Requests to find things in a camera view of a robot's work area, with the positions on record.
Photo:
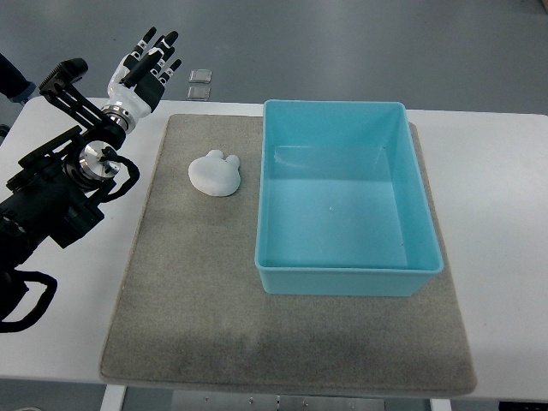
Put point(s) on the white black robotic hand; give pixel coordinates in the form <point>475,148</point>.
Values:
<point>139,81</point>

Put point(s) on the white bunny toy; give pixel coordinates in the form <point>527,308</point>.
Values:
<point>214,174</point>

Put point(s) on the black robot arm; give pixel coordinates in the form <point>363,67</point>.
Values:
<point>57,193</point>

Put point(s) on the blue plastic box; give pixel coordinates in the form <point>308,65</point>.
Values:
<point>343,207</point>

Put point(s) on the lower clear floor tile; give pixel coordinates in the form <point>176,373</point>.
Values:
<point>199,93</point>

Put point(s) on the dark blue object at edge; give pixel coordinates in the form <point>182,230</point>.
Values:
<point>14,86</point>

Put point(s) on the grey felt mat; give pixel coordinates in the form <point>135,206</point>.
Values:
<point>191,312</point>

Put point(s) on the white table leg frame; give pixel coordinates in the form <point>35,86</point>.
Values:
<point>113,398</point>

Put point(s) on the metal table bracket plate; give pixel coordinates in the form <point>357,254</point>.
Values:
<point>201,400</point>

